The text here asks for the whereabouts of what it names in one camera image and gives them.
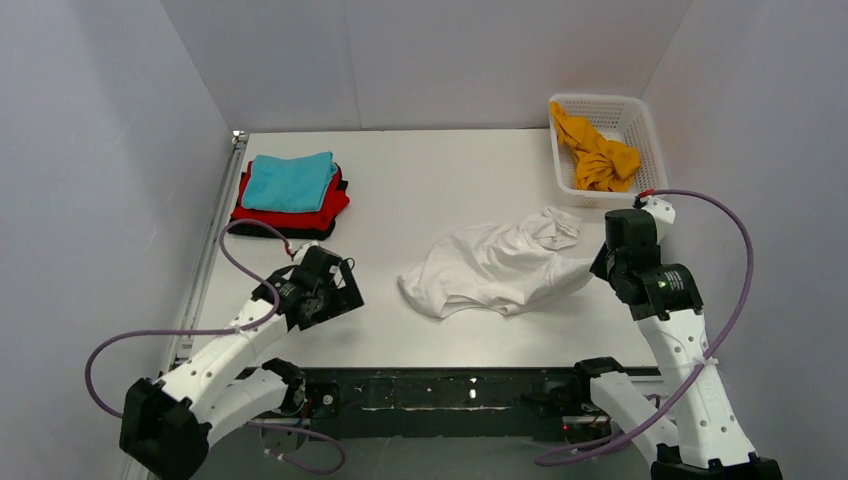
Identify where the white t shirt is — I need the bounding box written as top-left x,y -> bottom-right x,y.
398,206 -> 592,320

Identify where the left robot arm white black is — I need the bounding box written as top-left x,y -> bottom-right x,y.
119,242 -> 364,479

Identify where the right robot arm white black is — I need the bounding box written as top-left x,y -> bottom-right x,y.
575,206 -> 782,479

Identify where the folded black t shirt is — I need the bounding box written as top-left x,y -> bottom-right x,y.
229,218 -> 336,241

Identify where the folded red t shirt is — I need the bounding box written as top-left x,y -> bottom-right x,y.
230,162 -> 350,240

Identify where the orange t shirt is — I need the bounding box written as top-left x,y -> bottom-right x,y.
549,101 -> 642,193

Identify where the folded cyan t shirt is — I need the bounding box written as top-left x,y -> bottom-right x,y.
241,151 -> 335,213

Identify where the white plastic basket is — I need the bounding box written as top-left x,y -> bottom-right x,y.
548,94 -> 668,209

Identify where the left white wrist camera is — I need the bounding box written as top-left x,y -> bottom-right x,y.
291,240 -> 321,264

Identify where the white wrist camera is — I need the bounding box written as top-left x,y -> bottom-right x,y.
634,190 -> 676,227
291,240 -> 321,264

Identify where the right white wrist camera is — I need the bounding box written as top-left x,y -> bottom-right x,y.
634,190 -> 676,227

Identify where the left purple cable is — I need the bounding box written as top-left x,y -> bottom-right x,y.
84,219 -> 347,476

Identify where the purple cable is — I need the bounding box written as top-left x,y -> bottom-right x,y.
533,188 -> 756,468
84,219 -> 347,476

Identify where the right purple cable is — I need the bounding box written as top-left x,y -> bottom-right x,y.
533,188 -> 756,468

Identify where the aluminium frame rail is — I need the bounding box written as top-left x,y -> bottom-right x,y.
154,131 -> 249,378

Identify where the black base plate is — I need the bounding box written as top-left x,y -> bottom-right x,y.
165,366 -> 637,445

